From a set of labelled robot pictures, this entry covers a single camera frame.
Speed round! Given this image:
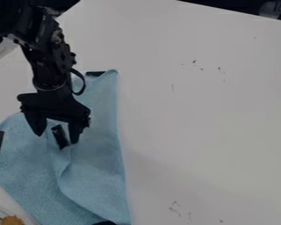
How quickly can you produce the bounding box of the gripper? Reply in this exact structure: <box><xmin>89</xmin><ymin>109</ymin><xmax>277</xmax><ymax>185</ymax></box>
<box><xmin>16</xmin><ymin>84</ymin><xmax>93</xmax><ymax>145</ymax></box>

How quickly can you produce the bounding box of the light blue cloth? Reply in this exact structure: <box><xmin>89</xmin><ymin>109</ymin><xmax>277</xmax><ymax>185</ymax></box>
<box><xmin>0</xmin><ymin>69</ymin><xmax>133</xmax><ymax>225</ymax></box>

